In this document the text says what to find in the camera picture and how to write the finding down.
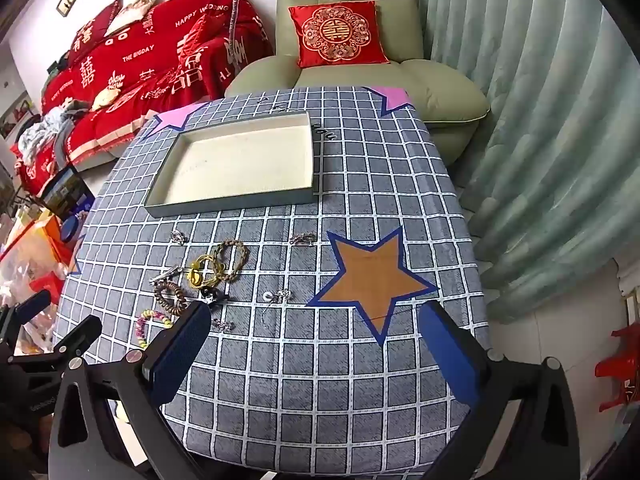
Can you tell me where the orange box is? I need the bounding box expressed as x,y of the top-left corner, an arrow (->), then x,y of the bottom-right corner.
0,215 -> 71,283

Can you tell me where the red pillow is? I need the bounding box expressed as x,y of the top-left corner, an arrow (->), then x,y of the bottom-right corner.
100,0 -> 124,37

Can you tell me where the brown braided bracelet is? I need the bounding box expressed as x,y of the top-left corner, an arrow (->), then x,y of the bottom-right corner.
212,240 -> 250,286

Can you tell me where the brown spiral hair tie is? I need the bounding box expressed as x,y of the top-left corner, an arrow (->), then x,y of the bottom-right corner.
152,281 -> 190,313

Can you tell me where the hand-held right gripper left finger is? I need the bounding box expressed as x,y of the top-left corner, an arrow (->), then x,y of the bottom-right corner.
47,301 -> 213,480

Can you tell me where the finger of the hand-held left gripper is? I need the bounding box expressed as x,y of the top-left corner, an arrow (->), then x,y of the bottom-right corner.
9,289 -> 53,333
50,314 -> 104,367

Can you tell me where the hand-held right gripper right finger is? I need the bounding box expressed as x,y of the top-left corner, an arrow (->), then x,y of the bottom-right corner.
422,301 -> 583,480

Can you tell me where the blue round tin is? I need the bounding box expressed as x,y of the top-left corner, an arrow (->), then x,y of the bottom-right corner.
59,214 -> 82,247

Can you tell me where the shallow grey tray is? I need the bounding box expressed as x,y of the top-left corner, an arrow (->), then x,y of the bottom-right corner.
144,111 -> 318,219

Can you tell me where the red plastic stool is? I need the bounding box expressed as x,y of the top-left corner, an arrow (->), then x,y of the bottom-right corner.
594,322 -> 640,412

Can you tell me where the sofa with red cover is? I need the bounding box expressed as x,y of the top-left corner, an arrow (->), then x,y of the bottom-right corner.
10,0 -> 276,196

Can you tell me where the white green pillow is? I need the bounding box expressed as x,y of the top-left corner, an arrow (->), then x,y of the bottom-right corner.
105,0 -> 163,36

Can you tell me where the round beige plush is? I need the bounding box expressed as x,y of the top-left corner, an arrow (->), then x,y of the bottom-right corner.
91,85 -> 124,111

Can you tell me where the red embroidered cushion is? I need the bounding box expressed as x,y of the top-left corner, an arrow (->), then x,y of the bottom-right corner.
288,1 -> 391,69

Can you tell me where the pink yellow bead bracelet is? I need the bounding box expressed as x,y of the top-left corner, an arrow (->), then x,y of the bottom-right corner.
134,310 -> 173,351

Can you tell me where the silver pendant with white bead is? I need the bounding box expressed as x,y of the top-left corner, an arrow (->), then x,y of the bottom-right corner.
260,287 -> 296,306

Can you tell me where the yellow cord bracelet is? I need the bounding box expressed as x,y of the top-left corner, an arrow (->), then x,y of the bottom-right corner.
187,254 -> 226,286

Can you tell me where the pile of clothes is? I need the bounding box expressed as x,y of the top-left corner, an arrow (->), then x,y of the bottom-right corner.
20,100 -> 91,161

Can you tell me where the pale green curtain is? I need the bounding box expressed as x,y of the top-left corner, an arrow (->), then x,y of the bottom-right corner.
405,0 -> 637,322

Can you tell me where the grey checked tablecloth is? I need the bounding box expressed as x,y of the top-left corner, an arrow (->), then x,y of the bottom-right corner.
52,85 -> 493,466

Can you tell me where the blue printed box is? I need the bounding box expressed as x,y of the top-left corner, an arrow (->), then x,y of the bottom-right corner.
40,166 -> 96,218

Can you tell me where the small black charm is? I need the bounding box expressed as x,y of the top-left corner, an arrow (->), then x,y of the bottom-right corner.
197,285 -> 231,306

